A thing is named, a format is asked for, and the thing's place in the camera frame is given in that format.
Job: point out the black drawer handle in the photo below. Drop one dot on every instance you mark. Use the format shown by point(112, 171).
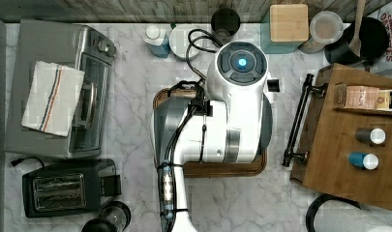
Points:
point(308, 88)

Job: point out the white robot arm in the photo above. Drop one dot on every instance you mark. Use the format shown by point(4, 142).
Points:
point(229, 120)

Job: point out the wooden drawer box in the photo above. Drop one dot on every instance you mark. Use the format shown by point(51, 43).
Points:
point(329, 137)

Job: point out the green jar white lid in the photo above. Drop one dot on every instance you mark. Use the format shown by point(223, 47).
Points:
point(178, 41)

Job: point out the wooden cutting board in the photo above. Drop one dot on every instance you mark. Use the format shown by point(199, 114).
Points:
point(214, 169)

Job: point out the blue bottle white cap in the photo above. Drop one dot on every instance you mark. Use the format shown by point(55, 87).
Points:
point(156, 39)

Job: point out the dark grey cup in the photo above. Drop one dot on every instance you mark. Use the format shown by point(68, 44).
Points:
point(224, 24)

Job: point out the teal canister wooden lid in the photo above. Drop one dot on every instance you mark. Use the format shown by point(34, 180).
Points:
point(284, 28)

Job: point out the silver toaster oven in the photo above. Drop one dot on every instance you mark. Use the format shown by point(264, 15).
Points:
point(74, 45)

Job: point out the white striped towel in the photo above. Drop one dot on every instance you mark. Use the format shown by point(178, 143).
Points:
point(53, 98)

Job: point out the black two-slot toaster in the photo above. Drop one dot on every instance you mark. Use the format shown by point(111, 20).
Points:
point(71, 187)

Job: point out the clear jar with cereal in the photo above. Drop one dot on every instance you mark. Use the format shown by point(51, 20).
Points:
point(325, 28)

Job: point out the wooden spoon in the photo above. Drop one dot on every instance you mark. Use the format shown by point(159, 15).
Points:
point(355, 43)

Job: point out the blue shaker white top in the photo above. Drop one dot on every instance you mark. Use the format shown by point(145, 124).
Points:
point(363, 160)

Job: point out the grey shaker white top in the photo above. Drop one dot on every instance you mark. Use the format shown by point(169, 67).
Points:
point(371, 136)

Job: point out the black utensil holder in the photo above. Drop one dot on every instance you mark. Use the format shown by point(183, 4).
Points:
point(374, 41)

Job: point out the cinnamon cereal box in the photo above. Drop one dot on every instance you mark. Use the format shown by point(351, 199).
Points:
point(384, 14)

